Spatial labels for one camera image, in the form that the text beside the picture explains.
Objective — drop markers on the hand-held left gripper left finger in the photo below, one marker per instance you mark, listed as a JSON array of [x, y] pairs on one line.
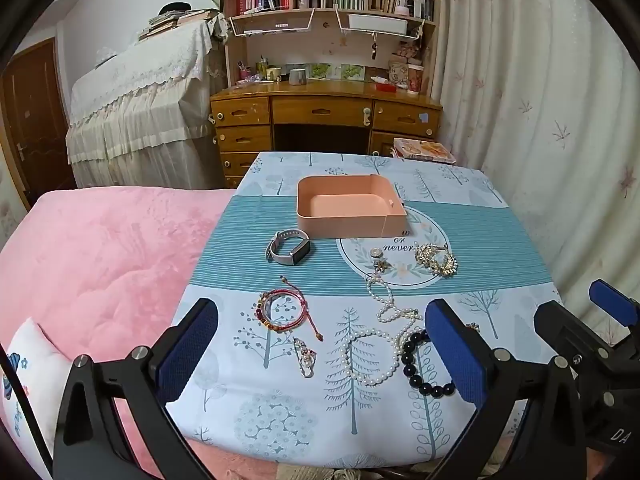
[[187, 355]]

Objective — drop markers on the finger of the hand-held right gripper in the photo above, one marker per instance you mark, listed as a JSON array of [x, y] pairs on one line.
[[612, 305], [565, 325]]

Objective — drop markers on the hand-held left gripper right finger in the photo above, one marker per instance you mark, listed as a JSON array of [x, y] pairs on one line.
[[457, 355]]

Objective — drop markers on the pink storage box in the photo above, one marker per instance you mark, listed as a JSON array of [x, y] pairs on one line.
[[340, 225]]

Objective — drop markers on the small gold ornament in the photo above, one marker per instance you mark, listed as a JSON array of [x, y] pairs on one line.
[[473, 328]]

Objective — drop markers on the gold pearl hair clip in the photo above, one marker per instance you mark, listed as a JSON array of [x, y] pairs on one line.
[[440, 262]]

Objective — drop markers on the pink plush blanket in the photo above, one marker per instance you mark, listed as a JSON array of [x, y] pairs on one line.
[[100, 260]]

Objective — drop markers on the round pearl brooch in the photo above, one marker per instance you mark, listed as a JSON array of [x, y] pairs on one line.
[[376, 252]]

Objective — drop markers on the white embroidered pillow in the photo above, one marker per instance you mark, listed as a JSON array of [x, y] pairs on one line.
[[35, 360]]

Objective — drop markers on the lace-covered piano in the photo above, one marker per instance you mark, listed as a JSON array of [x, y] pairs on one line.
[[140, 110]]

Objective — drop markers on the cream leaf print curtain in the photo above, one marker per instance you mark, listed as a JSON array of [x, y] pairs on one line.
[[525, 60]]

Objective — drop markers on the flat red box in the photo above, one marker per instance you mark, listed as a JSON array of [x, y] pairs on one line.
[[386, 87]]

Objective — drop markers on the red cup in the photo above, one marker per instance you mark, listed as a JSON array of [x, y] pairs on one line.
[[415, 80]]

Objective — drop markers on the wooden desk with drawers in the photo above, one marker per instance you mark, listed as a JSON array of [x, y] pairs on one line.
[[320, 110]]

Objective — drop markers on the pink pen holder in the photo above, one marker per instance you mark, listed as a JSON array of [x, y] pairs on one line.
[[245, 72]]

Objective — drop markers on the brown wooden door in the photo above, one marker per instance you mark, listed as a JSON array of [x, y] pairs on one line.
[[35, 110]]

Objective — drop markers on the yellow mug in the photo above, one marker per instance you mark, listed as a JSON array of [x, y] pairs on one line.
[[273, 74]]

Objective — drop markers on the grey mug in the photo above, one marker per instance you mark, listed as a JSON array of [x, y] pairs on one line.
[[297, 76]]

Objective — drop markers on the green photo cards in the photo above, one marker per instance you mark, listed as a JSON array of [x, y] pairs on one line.
[[335, 71]]

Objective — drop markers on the stack of books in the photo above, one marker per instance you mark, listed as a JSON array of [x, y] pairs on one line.
[[175, 21]]

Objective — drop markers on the wooden bookshelf hutch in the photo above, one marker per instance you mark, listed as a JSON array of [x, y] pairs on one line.
[[330, 45]]

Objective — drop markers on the white rectangular box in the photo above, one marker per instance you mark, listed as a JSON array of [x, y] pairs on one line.
[[375, 21]]

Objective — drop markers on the black hat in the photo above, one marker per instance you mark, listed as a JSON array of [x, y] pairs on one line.
[[175, 7]]

